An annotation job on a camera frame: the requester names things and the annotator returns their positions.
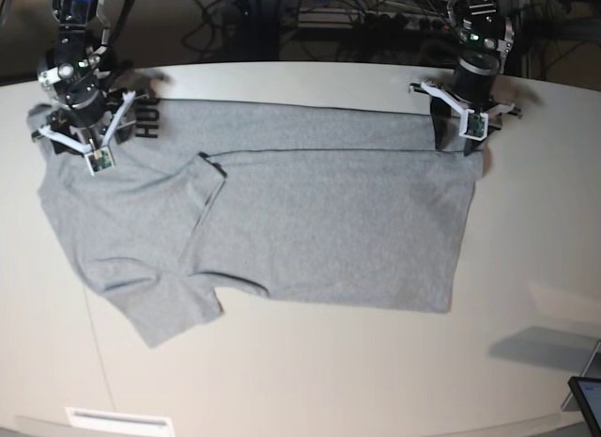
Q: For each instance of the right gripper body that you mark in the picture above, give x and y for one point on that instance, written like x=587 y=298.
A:
x=113 y=117

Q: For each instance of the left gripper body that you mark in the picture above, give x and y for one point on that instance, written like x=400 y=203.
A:
x=474 y=75

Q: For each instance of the grey T-shirt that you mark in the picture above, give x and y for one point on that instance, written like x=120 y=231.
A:
x=290 y=203

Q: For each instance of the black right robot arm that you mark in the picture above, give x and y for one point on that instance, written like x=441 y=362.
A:
x=91 y=93

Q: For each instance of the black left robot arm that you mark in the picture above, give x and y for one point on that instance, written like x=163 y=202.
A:
x=487 y=38

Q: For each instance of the black power strip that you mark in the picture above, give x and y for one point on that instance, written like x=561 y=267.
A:
x=339 y=18

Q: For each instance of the white label strip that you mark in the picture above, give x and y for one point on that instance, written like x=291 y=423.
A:
x=116 y=423

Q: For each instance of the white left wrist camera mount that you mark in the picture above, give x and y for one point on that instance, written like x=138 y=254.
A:
x=475 y=119

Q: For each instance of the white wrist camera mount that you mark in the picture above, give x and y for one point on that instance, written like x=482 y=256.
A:
x=38 y=122
x=475 y=119

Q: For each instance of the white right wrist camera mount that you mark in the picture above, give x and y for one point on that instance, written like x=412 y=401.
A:
x=38 y=122

